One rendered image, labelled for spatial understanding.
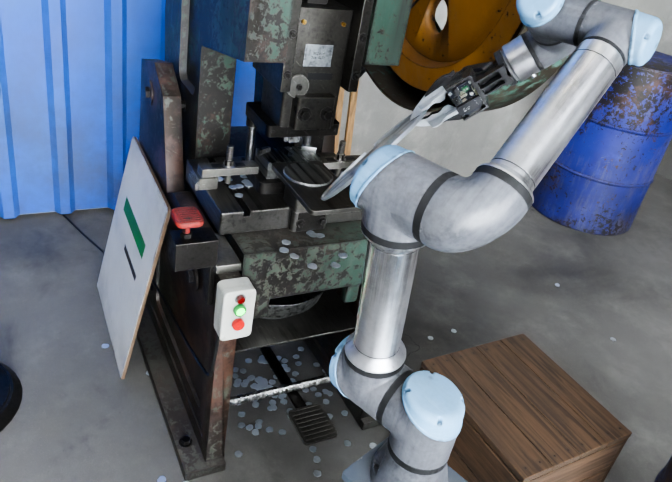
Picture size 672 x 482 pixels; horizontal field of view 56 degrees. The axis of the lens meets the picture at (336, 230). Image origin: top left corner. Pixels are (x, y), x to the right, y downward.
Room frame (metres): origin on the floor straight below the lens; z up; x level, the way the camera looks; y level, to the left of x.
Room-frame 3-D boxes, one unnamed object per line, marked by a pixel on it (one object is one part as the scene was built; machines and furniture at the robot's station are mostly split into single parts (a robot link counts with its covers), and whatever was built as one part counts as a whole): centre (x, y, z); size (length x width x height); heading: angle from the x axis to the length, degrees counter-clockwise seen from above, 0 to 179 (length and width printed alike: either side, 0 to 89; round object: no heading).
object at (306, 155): (1.52, 0.16, 0.76); 0.15 x 0.09 x 0.05; 122
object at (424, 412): (0.85, -0.22, 0.62); 0.13 x 0.12 x 0.14; 52
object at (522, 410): (1.26, -0.56, 0.18); 0.40 x 0.38 x 0.35; 34
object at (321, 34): (1.49, 0.14, 1.04); 0.17 x 0.15 x 0.30; 32
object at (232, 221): (1.52, 0.16, 0.68); 0.45 x 0.30 x 0.06; 122
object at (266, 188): (1.53, 0.16, 0.72); 0.20 x 0.16 x 0.03; 122
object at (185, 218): (1.15, 0.32, 0.72); 0.07 x 0.06 x 0.08; 32
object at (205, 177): (1.43, 0.30, 0.76); 0.17 x 0.06 x 0.10; 122
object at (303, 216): (1.38, 0.07, 0.72); 0.25 x 0.14 x 0.14; 32
